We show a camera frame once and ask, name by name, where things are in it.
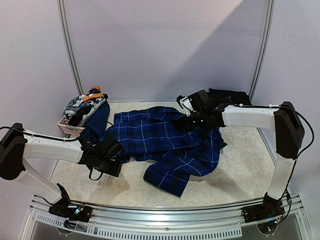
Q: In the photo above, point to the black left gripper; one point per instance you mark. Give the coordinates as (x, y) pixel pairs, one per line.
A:
(116, 170)

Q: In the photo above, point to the camouflage orange garment pile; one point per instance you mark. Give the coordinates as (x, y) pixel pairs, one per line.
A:
(81, 108)

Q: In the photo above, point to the aluminium front rail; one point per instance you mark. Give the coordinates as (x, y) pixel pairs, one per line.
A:
(222, 222)

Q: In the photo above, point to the right aluminium frame post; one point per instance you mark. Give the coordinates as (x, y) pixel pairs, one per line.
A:
(263, 47)

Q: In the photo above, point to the blue plaid garment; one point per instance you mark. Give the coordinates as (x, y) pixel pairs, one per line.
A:
(154, 134)

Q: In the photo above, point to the left aluminium frame post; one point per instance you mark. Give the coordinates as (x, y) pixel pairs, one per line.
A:
(61, 5)

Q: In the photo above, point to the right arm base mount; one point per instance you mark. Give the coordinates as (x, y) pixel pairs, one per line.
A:
(274, 212)

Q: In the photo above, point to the aluminium frame post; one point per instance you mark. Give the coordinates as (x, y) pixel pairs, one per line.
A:
(61, 5)
(263, 47)

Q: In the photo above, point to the solid navy blue garment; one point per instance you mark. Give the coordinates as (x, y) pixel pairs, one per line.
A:
(95, 127)

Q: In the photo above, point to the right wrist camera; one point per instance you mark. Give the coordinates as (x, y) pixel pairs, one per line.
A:
(185, 103)

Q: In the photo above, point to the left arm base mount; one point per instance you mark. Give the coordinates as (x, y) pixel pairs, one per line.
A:
(71, 211)

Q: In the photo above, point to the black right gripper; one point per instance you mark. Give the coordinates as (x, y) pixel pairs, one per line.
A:
(185, 122)

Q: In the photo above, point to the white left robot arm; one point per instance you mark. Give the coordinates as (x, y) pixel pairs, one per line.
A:
(18, 145)

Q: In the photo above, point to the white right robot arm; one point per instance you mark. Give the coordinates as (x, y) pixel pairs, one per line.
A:
(203, 112)

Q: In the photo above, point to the black t-shirt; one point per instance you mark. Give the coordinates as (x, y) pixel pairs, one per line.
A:
(227, 96)

